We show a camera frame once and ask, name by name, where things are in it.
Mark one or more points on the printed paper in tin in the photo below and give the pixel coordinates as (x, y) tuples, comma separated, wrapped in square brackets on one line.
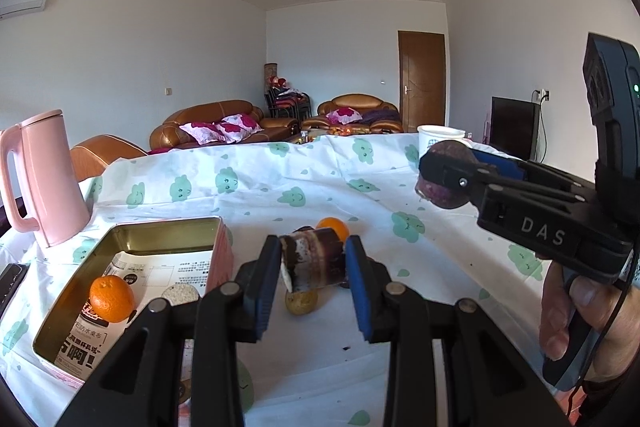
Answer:
[(90, 337)]

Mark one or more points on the stacked dark chairs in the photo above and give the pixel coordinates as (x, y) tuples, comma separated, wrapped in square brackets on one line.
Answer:
[(286, 102)]

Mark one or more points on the pink electric kettle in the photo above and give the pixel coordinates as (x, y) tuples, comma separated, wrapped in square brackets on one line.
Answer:
[(39, 188)]

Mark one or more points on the black television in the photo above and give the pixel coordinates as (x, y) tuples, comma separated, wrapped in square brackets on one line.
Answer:
[(514, 126)]

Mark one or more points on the white cartoon mug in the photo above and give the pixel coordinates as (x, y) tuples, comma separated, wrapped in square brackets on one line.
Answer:
[(445, 140)]

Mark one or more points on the pink floral pillow right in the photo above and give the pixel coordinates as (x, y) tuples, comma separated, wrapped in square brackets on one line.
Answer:
[(238, 127)]

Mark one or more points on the round white coaster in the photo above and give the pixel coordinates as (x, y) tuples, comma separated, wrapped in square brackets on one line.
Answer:
[(180, 294)]

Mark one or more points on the brown leather chair back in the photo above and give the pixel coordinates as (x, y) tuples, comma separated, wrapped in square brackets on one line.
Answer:
[(91, 157)]

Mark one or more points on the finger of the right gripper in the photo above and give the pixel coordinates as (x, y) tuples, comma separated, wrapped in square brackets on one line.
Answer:
[(476, 187), (506, 166)]

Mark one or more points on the large purple round fruit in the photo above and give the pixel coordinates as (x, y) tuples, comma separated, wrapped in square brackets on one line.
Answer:
[(442, 180)]

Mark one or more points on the pink floral pillow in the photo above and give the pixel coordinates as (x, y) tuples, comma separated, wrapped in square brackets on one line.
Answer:
[(238, 127), (204, 133)]

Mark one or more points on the brown wooden door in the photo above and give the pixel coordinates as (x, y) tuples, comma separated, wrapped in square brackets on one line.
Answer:
[(422, 77)]

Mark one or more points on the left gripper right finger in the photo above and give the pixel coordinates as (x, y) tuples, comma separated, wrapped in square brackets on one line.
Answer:
[(391, 312)]

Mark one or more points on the brown leather long sofa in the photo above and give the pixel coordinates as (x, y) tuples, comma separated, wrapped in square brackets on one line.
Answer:
[(168, 135)]

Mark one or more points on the person's right hand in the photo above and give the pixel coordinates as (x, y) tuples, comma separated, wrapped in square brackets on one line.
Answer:
[(605, 310)]

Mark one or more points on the brown leather small sofa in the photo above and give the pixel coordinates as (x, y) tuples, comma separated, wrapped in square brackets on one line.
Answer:
[(378, 116)]

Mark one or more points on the pink pillow small sofa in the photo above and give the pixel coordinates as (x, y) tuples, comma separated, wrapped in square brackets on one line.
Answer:
[(342, 116)]

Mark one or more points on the small yellow-green fruit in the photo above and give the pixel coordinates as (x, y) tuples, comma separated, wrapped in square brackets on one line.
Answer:
[(301, 302)]

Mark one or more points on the pink floral pillow left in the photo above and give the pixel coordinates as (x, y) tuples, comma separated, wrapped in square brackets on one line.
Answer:
[(204, 133)]

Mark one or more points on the black smartphone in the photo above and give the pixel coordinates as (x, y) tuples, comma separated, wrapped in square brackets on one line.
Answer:
[(10, 280)]

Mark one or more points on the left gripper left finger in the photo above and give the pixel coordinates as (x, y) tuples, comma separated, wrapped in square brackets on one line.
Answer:
[(235, 312)]

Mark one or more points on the pink metal tin box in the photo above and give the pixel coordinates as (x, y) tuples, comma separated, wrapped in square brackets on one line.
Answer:
[(141, 239)]

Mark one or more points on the orange mandarin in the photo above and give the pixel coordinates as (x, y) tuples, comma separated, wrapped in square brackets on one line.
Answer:
[(111, 298), (338, 226)]

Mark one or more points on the white cloud-print tablecloth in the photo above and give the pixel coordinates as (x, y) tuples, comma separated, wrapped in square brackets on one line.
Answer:
[(307, 371)]

